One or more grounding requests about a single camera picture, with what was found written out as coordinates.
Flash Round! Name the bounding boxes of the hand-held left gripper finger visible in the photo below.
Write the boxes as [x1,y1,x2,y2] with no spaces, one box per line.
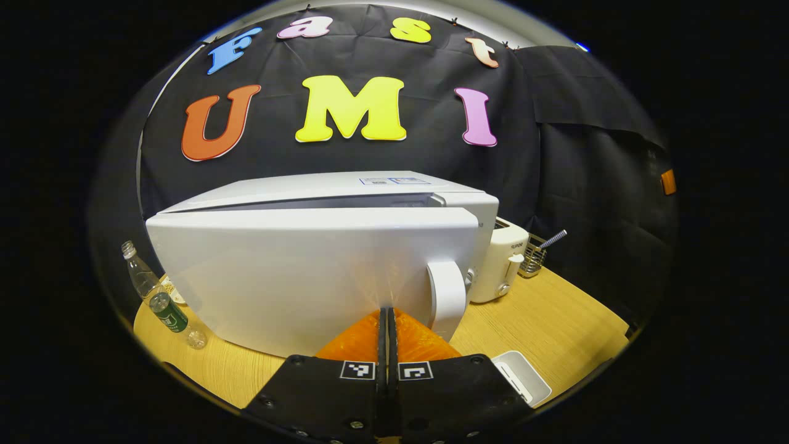
[387,307,536,444]
[242,307,389,444]

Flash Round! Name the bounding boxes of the white microwave oven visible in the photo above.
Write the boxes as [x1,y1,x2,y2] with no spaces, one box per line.
[145,171,500,360]

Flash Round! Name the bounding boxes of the small white rectangular tray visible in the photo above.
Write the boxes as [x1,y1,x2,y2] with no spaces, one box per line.
[491,350,552,409]

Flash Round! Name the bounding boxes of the white toaster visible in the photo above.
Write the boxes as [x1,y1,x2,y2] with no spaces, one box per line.
[470,217,531,304]

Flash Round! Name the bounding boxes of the white plate of beans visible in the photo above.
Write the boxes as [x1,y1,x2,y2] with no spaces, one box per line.
[161,274,187,306]

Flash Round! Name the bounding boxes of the clear water bottle green label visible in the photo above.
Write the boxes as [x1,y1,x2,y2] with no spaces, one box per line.
[121,240,208,350]

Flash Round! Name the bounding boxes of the wire utensil holder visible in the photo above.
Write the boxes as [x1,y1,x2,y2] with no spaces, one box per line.
[519,233,548,278]

